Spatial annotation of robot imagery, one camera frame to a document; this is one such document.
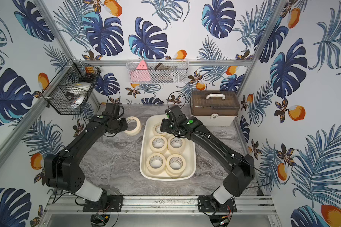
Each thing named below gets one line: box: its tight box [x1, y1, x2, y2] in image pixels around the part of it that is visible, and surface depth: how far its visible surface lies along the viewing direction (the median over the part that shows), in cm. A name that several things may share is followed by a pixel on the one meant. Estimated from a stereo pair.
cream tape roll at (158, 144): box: [149, 135, 168, 153], surface depth 92 cm
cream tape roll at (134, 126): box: [123, 115, 142, 136], surface depth 86 cm
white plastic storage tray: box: [139, 114, 197, 182], surface depth 89 cm
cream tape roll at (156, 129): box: [152, 122, 169, 136], surface depth 105 cm
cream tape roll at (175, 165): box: [165, 153, 187, 178], surface depth 84 cm
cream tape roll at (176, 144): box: [167, 135, 186, 154], surface depth 92 cm
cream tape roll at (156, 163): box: [145, 152, 167, 176], surface depth 85 cm
